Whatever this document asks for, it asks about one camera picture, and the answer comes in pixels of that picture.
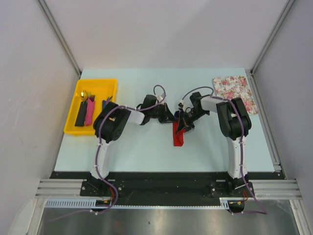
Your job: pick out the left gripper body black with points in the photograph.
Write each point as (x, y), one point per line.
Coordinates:
(158, 113)

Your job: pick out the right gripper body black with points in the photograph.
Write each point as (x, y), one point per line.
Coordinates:
(193, 115)

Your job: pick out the red paper napkin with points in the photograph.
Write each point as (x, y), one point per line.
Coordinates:
(178, 139)

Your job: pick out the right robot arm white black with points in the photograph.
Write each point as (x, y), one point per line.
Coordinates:
(234, 123)

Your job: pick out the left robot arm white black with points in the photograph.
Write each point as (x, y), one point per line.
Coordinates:
(112, 120)

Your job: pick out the navy napkin roll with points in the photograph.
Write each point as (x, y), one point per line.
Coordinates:
(105, 102)

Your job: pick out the pink napkin roll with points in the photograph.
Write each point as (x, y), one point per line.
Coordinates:
(89, 112)

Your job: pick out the black napkin roll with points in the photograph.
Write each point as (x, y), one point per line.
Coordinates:
(80, 119)

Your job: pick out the floral placemat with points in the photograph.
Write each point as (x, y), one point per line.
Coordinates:
(231, 87)

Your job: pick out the yellow plastic tray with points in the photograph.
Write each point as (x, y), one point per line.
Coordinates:
(99, 90)

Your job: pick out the gold spoon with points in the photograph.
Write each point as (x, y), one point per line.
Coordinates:
(84, 95)

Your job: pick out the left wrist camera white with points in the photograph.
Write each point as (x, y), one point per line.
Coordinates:
(161, 98)

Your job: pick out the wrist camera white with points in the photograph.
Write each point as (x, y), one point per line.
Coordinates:
(182, 106)
(161, 98)

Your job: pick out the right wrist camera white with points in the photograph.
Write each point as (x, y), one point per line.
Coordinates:
(182, 106)

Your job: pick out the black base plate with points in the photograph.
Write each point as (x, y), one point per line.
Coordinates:
(180, 176)

